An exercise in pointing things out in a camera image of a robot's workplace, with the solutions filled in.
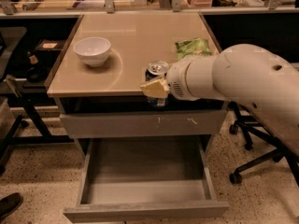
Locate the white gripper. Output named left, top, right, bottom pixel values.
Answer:
left=140, top=59, right=199, bottom=101

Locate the blue pepsi can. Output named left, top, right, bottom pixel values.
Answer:
left=145, top=61, right=169, bottom=108

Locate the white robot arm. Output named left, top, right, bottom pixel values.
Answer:
left=141, top=44, right=299, bottom=154

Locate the closed top drawer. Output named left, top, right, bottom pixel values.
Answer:
left=60, top=110, right=226, bottom=139

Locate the grey drawer cabinet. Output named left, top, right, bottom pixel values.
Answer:
left=48, top=12, right=226, bottom=153

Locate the open middle drawer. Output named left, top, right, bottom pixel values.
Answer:
left=64, top=136, right=229, bottom=224

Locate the green chip bag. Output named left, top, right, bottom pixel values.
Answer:
left=175, top=38, right=212, bottom=60

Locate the white bowl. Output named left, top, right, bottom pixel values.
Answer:
left=73, top=37, right=111, bottom=67

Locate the black office chair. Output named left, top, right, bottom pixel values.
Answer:
left=228, top=102, right=299, bottom=186

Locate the black shoe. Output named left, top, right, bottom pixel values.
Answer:
left=0, top=192, right=23, bottom=219

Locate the black desk frame left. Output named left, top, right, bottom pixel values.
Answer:
left=0, top=75, right=74, bottom=173

